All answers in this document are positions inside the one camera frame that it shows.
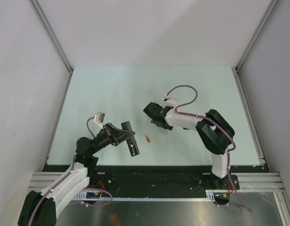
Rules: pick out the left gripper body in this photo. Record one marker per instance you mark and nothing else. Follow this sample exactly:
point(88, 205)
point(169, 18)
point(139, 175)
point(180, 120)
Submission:
point(104, 137)

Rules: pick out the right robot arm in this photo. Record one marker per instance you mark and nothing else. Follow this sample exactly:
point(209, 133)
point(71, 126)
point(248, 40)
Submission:
point(214, 131)

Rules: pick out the right aluminium frame post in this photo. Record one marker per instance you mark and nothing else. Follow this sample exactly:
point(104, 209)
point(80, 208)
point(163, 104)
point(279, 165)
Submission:
point(264, 21)

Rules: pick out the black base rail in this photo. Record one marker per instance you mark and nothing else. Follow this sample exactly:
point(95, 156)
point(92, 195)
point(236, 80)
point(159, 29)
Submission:
point(159, 182)

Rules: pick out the left aluminium frame post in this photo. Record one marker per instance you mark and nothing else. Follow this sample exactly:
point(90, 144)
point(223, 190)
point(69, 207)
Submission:
point(51, 34)

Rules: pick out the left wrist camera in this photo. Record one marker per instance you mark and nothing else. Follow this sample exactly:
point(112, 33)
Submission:
point(99, 118)

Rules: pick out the aluminium frame post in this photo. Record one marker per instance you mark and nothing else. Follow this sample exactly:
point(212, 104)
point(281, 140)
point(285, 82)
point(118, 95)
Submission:
point(51, 34)
point(264, 21)

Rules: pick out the black silver battery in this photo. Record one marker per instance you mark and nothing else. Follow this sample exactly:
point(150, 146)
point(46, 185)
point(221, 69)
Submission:
point(133, 149)

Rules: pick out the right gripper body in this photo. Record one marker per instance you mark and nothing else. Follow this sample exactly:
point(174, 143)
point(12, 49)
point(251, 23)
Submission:
point(170, 127)

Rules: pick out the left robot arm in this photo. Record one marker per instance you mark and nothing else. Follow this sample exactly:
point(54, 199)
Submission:
point(44, 207)

